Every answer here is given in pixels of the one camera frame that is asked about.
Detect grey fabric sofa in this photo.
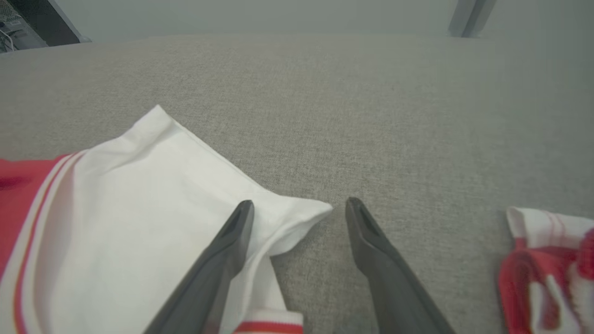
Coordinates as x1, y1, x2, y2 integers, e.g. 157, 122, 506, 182
0, 33, 594, 334

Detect red shorts with white stripes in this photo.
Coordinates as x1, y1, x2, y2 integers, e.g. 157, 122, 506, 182
498, 206, 594, 334

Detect grey electronics box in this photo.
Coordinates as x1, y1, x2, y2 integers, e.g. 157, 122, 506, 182
0, 4, 48, 53

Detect black upright panel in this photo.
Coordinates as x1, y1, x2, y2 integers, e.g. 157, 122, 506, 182
8, 0, 83, 47

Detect white garment with red trim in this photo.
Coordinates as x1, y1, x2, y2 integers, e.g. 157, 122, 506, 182
0, 104, 334, 334

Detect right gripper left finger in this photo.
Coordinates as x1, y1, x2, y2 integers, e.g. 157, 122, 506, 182
144, 200, 255, 334

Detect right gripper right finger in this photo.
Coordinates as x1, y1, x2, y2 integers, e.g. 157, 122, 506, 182
345, 197, 458, 334

